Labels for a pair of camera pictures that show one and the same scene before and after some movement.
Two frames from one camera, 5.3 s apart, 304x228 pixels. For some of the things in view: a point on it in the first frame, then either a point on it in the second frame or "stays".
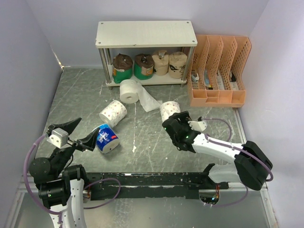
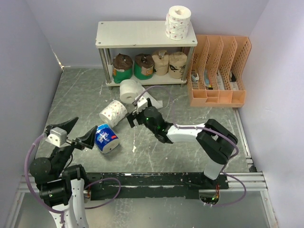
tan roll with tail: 161,62 stays
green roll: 143,66 stays
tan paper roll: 177,62 stays
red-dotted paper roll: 168,108 to 177,22
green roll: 122,68 stays
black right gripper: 184,117 to 130,118
